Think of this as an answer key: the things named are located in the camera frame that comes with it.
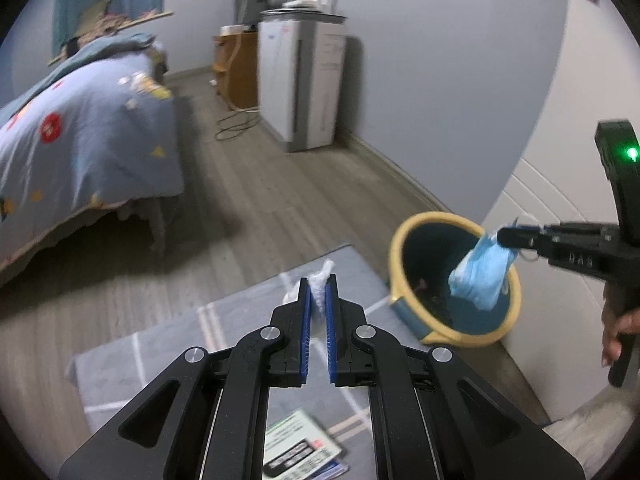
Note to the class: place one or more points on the green white medicine box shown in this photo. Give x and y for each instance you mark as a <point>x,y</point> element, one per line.
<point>296,448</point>

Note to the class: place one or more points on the white air purifier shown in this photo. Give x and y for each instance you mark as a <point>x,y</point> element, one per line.
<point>301,56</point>

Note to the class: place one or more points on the wooden nightstand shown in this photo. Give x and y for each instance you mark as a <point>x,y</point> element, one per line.
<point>235,69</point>

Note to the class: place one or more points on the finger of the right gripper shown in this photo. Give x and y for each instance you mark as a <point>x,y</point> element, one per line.
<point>520,237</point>

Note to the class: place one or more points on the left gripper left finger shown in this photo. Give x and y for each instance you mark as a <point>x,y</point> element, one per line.
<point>205,415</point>

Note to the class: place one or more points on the person right hand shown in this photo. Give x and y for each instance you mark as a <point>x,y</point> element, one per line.
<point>613,330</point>

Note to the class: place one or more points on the grey plaid rug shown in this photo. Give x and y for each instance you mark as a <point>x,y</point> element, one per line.
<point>122,369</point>

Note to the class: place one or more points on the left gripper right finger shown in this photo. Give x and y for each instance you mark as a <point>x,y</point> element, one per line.
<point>432,416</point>

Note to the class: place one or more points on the bed with blue duvet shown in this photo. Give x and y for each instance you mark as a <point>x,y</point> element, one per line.
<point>98,132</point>

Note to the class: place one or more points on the white foam wad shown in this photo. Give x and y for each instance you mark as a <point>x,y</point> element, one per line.
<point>317,284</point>

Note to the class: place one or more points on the blue white medicine sachet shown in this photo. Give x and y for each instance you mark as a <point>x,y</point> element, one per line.
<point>330,471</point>

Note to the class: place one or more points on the blue face mask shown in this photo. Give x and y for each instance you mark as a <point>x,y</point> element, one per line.
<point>480,276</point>

